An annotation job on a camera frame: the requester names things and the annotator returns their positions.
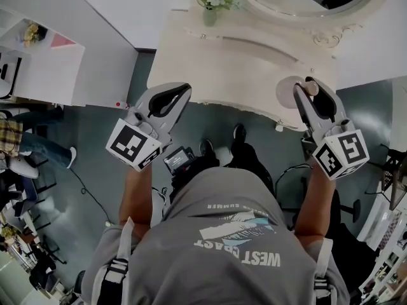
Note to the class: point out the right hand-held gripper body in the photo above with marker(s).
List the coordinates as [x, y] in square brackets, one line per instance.
[343, 154]

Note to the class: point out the white machine with black trim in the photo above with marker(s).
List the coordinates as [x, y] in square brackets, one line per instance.
[8, 75]

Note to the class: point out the cream carved dressing table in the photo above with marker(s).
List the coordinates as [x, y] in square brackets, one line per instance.
[241, 75]

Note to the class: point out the white shelf cabinet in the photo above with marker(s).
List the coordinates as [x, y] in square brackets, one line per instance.
[54, 71]

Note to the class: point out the grey printed t-shirt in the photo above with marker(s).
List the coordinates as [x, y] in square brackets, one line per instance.
[206, 265]

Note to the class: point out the black metal stand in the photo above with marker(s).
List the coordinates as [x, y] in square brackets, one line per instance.
[394, 170]

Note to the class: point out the person's right forearm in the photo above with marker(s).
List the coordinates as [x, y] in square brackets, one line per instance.
[316, 211]

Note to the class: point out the person's black trousers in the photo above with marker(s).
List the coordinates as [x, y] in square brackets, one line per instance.
[251, 160]

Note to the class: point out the white power adapter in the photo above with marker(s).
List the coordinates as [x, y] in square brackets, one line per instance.
[108, 224]

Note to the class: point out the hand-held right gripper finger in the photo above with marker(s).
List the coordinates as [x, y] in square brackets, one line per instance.
[338, 106]
[306, 113]

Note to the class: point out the black metal chair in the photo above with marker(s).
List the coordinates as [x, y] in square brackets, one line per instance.
[44, 180]

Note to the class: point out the black device with screen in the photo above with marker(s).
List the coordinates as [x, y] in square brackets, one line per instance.
[176, 160]

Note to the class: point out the yellow flower ornament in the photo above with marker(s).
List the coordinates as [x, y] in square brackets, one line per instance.
[33, 33]

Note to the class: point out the person's black shoe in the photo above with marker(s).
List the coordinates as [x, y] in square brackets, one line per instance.
[239, 132]
[206, 148]

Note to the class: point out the black round stool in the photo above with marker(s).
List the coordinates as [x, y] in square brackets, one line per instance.
[353, 210]

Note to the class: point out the white floor button red cap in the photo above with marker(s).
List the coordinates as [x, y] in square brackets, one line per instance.
[121, 105]

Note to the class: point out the white rounded seat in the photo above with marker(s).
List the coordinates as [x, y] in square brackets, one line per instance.
[23, 168]

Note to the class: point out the person's left forearm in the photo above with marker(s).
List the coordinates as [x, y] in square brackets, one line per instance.
[136, 202]

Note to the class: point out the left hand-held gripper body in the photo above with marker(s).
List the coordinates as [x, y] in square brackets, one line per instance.
[127, 141]

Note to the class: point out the person's right black shoe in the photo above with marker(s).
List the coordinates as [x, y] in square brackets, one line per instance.
[239, 132]

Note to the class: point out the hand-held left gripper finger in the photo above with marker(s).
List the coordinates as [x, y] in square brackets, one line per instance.
[179, 110]
[146, 97]

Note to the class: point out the person's left black shoe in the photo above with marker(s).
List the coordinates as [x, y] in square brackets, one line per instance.
[206, 148]

